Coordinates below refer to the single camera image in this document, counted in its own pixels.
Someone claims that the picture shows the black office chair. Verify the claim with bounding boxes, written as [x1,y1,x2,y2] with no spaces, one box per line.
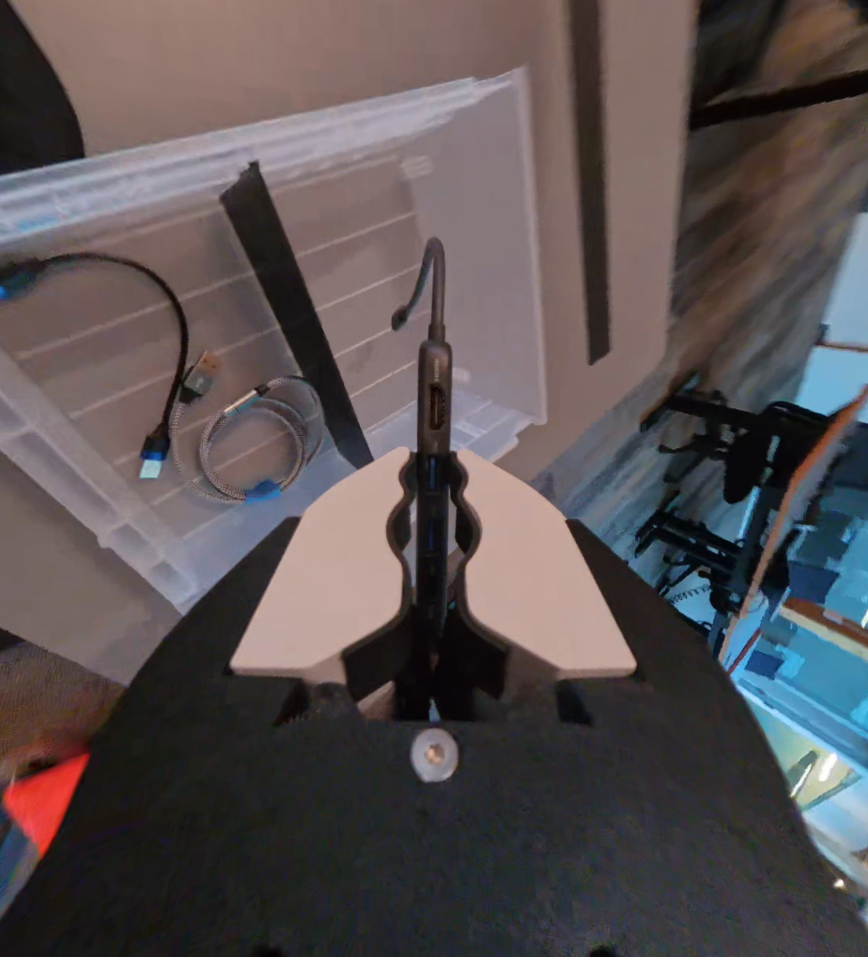
[639,374,831,651]

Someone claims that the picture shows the black bin divider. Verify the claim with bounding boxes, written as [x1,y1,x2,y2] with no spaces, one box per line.
[219,160,374,471]

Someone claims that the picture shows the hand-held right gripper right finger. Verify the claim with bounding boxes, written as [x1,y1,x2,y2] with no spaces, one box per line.
[445,449,638,700]

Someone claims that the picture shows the grey braided coiled cable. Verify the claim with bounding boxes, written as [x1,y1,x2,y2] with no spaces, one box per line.
[168,351,324,505]

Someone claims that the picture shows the wooden top office desk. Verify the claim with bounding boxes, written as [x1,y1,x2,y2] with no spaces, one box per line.
[718,385,868,666]

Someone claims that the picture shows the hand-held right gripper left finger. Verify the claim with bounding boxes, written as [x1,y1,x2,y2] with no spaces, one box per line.
[228,447,416,704]

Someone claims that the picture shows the black cable with blue plugs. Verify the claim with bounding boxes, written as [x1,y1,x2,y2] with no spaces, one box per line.
[0,253,190,479]

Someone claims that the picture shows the clear plastic bin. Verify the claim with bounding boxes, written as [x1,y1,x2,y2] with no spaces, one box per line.
[0,66,549,616]

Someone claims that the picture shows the slim dark USB hub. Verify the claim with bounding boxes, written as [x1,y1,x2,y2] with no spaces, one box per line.
[391,238,456,719]

